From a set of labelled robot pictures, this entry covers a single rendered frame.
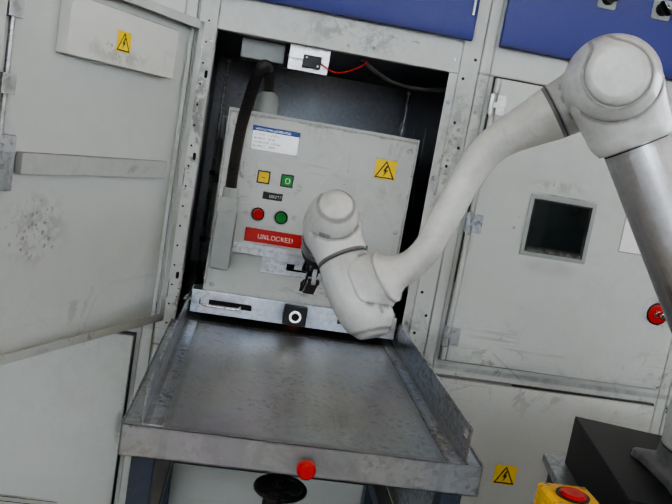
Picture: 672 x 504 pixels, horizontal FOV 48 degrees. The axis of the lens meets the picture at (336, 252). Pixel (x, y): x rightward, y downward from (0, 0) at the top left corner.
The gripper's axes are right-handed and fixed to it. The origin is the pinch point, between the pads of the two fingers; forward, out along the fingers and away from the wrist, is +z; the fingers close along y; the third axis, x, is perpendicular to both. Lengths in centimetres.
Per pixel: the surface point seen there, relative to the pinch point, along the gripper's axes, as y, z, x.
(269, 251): -8.5, 10.0, -9.6
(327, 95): -86, 55, 4
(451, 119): -43, -10, 30
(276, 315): 4.7, 20.8, -5.1
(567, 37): -63, -24, 54
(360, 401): 31.1, -16.7, 12.2
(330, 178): -28.2, 3.2, 2.9
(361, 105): -85, 55, 16
